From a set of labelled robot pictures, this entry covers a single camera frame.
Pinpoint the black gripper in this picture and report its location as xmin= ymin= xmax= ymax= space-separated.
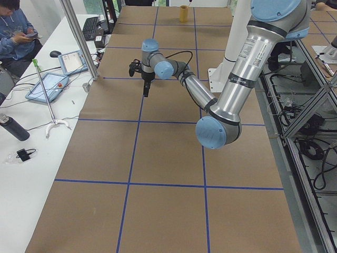
xmin=141 ymin=72 xmax=155 ymax=98

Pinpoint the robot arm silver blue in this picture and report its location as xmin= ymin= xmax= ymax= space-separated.
xmin=141 ymin=1 xmax=311 ymax=149

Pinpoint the yellow cup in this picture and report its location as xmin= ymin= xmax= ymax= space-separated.
xmin=179 ymin=5 xmax=188 ymax=23

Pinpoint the small metal cylinder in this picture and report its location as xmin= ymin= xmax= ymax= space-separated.
xmin=82 ymin=83 xmax=90 ymax=92

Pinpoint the blue teach pendant far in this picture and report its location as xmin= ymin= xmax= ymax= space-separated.
xmin=58 ymin=50 xmax=88 ymax=76

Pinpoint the blue teach pendant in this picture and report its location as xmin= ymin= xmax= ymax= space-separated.
xmin=58 ymin=50 xmax=88 ymax=76
xmin=25 ymin=72 xmax=69 ymax=104

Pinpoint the black keyboard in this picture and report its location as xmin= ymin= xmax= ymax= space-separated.
xmin=82 ymin=16 xmax=99 ymax=41

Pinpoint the blue teach pendant near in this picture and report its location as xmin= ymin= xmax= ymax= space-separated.
xmin=25 ymin=72 xmax=69 ymax=104

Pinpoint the brown paper table cover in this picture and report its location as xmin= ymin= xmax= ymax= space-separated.
xmin=26 ymin=7 xmax=301 ymax=252

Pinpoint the black computer mouse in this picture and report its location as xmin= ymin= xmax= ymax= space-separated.
xmin=49 ymin=50 xmax=62 ymax=58

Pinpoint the reacher grabber stick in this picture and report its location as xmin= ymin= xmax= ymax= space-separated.
xmin=32 ymin=59 xmax=71 ymax=139

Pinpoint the seated person blue hoodie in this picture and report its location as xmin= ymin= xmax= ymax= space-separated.
xmin=1 ymin=1 xmax=43 ymax=77

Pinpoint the black water bottle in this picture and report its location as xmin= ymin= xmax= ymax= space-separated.
xmin=1 ymin=113 xmax=30 ymax=141

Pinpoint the small black device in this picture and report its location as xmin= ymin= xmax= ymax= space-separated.
xmin=16 ymin=149 xmax=36 ymax=162

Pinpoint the aluminium frame post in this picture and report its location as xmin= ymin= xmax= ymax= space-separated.
xmin=60 ymin=0 xmax=98 ymax=81

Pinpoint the white pedestal column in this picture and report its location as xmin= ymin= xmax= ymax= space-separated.
xmin=208 ymin=0 xmax=251 ymax=93

